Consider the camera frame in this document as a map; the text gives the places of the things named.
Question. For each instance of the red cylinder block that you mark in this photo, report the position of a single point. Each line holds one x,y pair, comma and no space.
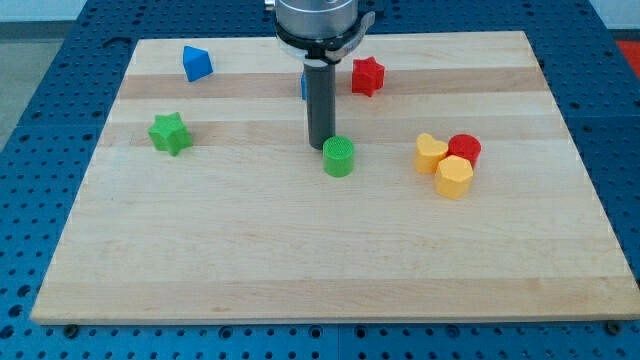
465,146

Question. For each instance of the yellow heart block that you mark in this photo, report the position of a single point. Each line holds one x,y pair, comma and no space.
429,151

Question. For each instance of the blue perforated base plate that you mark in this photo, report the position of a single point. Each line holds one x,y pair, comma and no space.
47,154

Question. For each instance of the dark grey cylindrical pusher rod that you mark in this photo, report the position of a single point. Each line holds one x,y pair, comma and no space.
320,103

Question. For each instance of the green star block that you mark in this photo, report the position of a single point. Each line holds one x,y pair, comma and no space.
169,133

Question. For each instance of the blue pentagon block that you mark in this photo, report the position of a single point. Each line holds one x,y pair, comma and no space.
196,63

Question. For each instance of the blue block behind rod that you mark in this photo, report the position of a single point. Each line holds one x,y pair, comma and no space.
303,87

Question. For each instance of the red star block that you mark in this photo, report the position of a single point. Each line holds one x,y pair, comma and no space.
367,76

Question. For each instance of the yellow hexagon block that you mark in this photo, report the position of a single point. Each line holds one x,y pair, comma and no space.
453,177

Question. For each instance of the wooden board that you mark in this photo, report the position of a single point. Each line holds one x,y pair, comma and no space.
245,226

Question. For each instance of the green cylinder block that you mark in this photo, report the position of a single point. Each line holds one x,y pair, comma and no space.
338,156

